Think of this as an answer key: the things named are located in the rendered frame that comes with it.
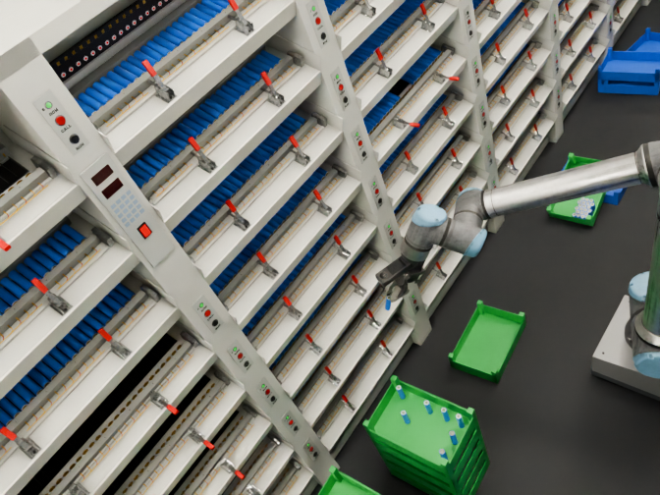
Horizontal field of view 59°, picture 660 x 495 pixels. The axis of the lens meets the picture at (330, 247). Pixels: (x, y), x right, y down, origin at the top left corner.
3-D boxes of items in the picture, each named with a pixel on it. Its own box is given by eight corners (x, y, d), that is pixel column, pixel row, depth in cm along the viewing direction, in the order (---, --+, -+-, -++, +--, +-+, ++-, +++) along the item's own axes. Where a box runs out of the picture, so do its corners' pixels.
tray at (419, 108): (464, 68, 217) (469, 47, 209) (376, 171, 191) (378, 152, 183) (418, 47, 223) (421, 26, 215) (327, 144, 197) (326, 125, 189)
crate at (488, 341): (498, 384, 225) (495, 373, 219) (450, 366, 236) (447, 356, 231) (526, 324, 238) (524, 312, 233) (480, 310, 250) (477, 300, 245)
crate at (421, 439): (478, 420, 184) (474, 409, 178) (449, 476, 175) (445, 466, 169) (398, 386, 201) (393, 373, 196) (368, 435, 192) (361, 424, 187)
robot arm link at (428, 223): (448, 226, 164) (414, 214, 164) (432, 257, 172) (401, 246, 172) (451, 207, 171) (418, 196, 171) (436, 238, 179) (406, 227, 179)
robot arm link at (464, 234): (491, 219, 171) (451, 205, 172) (487, 247, 164) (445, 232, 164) (478, 239, 178) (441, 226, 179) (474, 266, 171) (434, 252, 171)
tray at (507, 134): (550, 94, 288) (559, 73, 276) (494, 173, 262) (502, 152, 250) (513, 78, 294) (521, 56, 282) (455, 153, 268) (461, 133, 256)
